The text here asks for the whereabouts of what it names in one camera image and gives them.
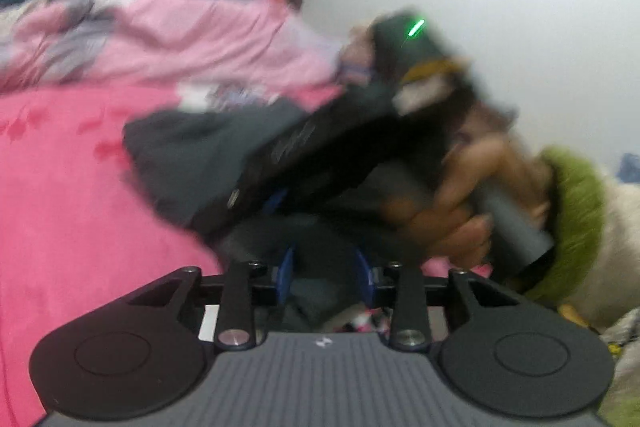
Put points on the pink floral fleece blanket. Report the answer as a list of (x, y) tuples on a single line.
[(75, 233)]

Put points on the person right hand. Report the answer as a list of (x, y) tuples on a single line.
[(450, 227)]

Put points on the dark grey trousers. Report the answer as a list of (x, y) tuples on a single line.
[(177, 159)]

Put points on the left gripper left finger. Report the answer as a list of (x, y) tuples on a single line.
[(252, 296)]

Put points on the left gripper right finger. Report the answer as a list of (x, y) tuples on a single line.
[(400, 288)]

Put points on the pink patterned duvet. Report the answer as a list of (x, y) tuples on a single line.
[(234, 49)]

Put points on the blue storage box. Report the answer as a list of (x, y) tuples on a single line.
[(629, 170)]

